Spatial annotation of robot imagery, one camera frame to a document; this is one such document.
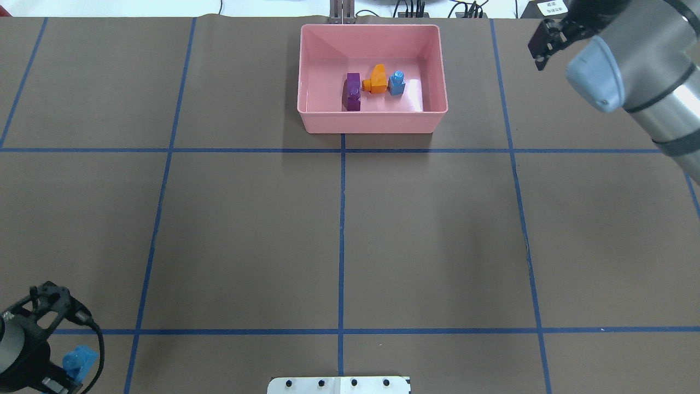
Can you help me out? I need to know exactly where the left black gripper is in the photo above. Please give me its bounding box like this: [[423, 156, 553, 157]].
[[1, 341, 72, 393]]

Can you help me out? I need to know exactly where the white pedestal column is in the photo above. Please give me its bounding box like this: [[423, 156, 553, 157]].
[[267, 375, 412, 393]]

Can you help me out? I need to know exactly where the aluminium frame post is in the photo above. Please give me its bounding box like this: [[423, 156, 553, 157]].
[[328, 0, 357, 25]]

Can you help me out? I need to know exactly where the pink plastic box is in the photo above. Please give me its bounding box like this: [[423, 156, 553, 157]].
[[297, 24, 448, 134]]

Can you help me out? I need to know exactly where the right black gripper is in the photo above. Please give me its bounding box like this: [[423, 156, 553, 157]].
[[563, 1, 631, 38]]

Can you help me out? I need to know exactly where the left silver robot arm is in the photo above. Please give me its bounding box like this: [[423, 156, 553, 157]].
[[1, 314, 81, 393]]

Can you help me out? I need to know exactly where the orange block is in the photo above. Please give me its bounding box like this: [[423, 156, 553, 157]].
[[361, 64, 388, 94]]

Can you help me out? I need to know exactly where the small blue block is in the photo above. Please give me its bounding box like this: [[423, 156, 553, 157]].
[[388, 70, 406, 96]]

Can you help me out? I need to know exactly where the purple block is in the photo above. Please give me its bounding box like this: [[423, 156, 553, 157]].
[[342, 73, 362, 112]]

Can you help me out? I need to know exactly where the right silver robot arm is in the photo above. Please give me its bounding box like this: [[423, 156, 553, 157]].
[[565, 1, 699, 182]]

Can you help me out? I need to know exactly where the long blue block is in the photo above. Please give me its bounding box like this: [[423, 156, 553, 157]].
[[61, 346, 98, 384]]

